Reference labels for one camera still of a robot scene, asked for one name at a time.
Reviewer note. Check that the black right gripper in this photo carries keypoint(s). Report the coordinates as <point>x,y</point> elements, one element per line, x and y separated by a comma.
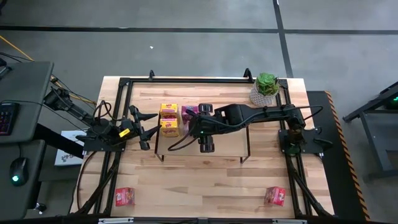
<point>205,127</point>

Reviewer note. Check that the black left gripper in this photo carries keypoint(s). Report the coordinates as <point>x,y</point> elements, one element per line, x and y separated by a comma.
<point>136,129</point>

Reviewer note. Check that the purple Raisin Bran cereal box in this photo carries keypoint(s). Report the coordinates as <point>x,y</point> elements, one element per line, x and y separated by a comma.
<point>188,119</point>

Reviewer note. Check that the yellow Corn Pops cereal box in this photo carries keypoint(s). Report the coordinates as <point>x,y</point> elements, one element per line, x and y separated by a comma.
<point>169,128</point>
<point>169,110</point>

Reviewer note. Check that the red Froot Loops cereal box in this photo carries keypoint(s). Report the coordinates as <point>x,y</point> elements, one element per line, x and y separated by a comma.
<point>125,196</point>
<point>275,196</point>

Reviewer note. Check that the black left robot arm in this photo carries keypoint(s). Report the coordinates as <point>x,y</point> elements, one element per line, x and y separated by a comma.
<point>68,104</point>

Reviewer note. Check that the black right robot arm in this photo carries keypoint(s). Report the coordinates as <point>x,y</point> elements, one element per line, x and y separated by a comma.
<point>248,112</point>

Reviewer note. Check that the wooden shelf with black legs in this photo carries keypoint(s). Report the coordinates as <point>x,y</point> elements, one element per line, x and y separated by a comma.
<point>217,140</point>

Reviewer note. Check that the green plant in patterned pot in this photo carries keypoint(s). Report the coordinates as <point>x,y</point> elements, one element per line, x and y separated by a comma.
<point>265,87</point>

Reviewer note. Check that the white printed cardboard box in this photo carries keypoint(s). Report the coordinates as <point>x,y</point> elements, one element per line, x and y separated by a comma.
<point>66,155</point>

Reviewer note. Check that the grey desk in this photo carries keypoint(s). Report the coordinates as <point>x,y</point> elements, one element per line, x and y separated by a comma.
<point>18,202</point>
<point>25,93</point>

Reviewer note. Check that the black computer mouse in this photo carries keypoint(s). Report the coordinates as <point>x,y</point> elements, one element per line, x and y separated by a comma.
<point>18,171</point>

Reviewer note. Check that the black backlit keyboard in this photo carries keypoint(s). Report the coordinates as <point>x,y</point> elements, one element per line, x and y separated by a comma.
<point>7,119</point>

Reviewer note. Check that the black mat with hazard stripes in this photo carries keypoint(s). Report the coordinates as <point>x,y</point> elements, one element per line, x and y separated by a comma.
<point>339,174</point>

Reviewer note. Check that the black metal stand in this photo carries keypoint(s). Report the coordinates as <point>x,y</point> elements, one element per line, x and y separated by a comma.
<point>377,146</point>

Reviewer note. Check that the black aluminium rig frame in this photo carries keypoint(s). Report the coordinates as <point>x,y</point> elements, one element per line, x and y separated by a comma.
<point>124,93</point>

